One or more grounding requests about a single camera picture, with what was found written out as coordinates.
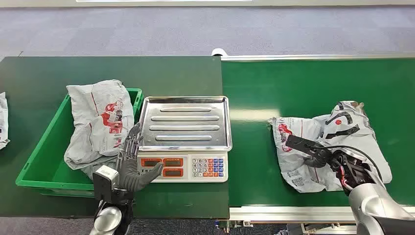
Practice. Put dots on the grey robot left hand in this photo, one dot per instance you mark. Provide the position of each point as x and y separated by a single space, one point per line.
128 172

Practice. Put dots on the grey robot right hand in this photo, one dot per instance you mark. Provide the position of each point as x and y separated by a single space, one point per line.
316 155

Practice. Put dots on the grey package with black print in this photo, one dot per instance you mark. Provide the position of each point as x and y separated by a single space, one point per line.
353 136

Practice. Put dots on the grey package with red print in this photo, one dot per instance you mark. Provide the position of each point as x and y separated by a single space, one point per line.
94 129

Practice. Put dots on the green conveyor belt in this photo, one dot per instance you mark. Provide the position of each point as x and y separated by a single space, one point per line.
259 84

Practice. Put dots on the grey package partly seen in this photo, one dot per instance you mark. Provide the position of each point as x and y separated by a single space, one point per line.
2 123

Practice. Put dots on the white conveyor end cap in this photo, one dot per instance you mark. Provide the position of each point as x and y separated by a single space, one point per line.
219 51

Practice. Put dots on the white scale with steel tray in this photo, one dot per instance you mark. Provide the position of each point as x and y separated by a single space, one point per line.
184 129

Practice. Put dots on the green plastic bin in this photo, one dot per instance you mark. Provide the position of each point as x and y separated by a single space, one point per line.
48 165

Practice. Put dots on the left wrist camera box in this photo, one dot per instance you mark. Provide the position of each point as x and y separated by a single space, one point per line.
104 181

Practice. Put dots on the aluminium conveyor frame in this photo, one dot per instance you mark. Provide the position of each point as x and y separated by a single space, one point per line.
291 214

